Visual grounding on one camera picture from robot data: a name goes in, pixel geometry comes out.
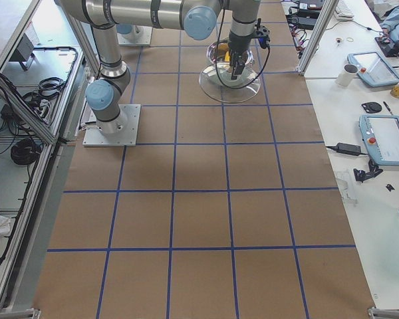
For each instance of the yellow corn cob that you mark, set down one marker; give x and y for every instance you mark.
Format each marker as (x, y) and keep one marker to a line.
(222, 50)

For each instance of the aluminium frame post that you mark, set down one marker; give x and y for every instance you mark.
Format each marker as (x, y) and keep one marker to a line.
(318, 31)

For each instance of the black round disc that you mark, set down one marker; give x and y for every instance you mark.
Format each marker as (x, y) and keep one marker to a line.
(371, 107)

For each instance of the white mug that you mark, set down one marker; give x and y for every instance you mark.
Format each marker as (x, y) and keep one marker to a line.
(348, 72)

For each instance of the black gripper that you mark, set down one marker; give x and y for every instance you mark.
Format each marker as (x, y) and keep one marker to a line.
(238, 43)

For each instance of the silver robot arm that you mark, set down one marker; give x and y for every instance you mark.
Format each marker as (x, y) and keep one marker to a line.
(197, 18)

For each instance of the clear glass pot lid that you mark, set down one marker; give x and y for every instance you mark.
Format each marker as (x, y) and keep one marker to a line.
(215, 81)

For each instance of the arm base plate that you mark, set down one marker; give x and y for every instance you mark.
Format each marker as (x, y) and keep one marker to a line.
(133, 35)
(122, 131)

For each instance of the far blue teach pendant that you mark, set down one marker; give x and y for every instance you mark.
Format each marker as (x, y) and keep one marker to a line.
(378, 71)

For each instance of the white electric cooking pot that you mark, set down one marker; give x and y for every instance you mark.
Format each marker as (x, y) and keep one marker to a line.
(211, 54)

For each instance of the near blue teach pendant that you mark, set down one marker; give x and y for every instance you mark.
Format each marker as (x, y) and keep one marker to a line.
(380, 134)

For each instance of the black power adapter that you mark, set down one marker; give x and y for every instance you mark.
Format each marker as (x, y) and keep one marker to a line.
(348, 149)

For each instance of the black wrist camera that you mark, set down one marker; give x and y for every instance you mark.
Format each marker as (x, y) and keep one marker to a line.
(262, 34)

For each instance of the blue teach pendant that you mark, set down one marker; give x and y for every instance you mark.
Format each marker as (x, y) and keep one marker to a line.
(380, 134)
(378, 71)

